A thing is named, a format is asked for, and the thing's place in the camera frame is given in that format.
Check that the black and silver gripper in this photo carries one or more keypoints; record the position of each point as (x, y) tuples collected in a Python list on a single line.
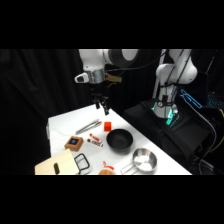
[(97, 77)]

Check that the red cube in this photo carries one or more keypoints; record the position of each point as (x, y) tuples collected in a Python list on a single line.
[(107, 126)]

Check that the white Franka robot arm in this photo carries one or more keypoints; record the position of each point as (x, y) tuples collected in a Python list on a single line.
[(173, 71)]

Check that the black bowl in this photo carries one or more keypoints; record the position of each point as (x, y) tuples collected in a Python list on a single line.
[(119, 139)]

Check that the silver metal tongs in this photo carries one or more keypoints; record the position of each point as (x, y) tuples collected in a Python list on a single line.
[(88, 126)]

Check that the red and white marker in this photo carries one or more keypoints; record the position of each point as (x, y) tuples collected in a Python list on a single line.
[(95, 142), (95, 137)]

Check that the wooden block with blue square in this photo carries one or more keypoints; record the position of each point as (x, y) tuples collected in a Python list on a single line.
[(73, 143)]

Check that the orange brown round toy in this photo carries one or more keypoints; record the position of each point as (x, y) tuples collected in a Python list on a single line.
[(106, 171)]

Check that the black curtain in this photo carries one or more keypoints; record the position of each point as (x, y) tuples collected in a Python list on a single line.
[(36, 100)]

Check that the stainless steel pot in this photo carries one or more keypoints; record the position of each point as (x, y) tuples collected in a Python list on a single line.
[(143, 161)]

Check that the light wooden cutting board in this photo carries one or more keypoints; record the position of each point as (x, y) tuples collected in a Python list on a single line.
[(56, 164)]

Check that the black robot stand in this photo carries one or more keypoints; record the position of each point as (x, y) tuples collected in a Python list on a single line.
[(173, 133)]

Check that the screen with blue lights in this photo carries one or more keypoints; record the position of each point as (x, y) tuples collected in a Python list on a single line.
[(200, 97)]

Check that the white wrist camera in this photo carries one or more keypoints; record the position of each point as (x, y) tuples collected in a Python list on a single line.
[(81, 78)]

